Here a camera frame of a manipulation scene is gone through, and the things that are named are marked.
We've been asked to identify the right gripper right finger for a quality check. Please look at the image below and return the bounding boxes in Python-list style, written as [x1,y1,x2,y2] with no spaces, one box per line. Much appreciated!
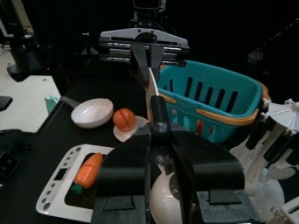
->
[170,130,260,224]

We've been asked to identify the white tray with holes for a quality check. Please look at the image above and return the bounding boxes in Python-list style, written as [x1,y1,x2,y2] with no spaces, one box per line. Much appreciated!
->
[34,143,117,223]

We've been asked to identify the small teal object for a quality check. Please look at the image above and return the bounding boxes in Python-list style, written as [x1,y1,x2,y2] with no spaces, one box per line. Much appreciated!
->
[42,94,61,115]

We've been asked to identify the teal basket orange handles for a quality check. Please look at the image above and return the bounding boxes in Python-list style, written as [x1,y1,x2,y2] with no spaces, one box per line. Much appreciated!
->
[154,59,272,144]

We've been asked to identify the red toy food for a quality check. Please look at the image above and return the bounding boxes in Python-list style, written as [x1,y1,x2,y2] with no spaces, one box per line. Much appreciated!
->
[194,119,204,137]

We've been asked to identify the white bowl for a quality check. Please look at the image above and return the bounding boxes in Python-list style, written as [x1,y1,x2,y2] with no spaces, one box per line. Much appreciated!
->
[69,97,116,130]

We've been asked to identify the toy cleaver cream blade black handle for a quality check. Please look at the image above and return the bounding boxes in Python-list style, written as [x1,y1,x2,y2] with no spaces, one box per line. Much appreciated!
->
[144,66,173,147]

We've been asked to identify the white utensil black handle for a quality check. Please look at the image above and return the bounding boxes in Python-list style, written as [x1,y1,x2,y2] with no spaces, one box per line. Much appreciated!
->
[228,115,274,178]
[265,130,299,182]

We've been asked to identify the black stand post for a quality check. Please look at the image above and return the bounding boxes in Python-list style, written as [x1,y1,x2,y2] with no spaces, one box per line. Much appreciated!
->
[0,0,44,83]

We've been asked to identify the orange toy fruit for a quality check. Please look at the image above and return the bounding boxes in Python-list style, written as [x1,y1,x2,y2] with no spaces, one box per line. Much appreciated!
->
[112,108,137,132]

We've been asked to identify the white utensil rack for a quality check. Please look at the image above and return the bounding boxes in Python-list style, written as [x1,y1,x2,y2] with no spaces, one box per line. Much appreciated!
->
[228,98,299,224]

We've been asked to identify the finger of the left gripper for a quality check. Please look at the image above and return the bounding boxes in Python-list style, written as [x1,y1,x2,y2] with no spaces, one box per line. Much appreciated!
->
[149,45,165,83]
[129,42,152,89]

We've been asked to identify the small white plate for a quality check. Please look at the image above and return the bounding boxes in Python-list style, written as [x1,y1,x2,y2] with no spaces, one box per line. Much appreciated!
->
[112,115,149,144]

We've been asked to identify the orange toy carrot green top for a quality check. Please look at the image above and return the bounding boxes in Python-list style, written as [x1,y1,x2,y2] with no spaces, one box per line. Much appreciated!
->
[69,152,105,196]

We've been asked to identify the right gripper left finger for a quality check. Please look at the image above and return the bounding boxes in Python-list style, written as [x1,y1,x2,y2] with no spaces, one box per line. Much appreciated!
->
[90,130,153,224]

